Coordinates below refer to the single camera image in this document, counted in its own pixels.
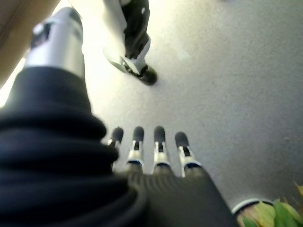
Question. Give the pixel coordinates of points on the potted plant green leaves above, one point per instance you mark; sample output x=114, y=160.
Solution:
x=277, y=212

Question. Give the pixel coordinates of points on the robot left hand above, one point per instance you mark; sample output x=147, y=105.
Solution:
x=59, y=165

